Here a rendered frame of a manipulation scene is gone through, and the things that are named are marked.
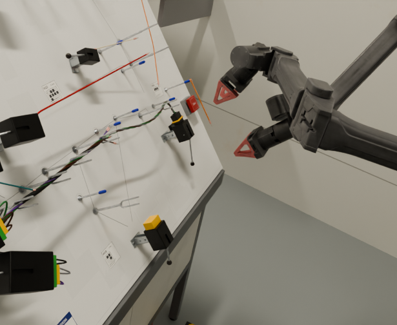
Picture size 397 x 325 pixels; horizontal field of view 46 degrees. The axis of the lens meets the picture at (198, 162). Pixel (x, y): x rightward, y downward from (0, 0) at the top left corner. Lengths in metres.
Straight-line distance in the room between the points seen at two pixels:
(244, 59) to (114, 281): 0.64
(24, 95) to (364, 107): 2.12
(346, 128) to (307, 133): 0.06
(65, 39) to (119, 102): 0.23
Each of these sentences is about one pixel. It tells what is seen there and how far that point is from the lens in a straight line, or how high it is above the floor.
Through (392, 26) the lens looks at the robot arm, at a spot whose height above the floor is 1.54.
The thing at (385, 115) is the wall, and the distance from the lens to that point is 2.84.
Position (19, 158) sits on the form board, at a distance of 1.06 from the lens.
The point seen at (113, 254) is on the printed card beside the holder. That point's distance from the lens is 1.20.
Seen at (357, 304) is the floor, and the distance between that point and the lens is 2.76.
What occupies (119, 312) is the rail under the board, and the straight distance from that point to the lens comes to 1.21.
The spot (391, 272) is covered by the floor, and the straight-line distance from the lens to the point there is 3.09.
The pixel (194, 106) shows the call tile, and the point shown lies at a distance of 1.63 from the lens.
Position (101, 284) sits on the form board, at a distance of 1.16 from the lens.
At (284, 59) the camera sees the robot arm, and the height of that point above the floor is 1.44.
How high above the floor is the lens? 1.79
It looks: 31 degrees down
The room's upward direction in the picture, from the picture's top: 12 degrees clockwise
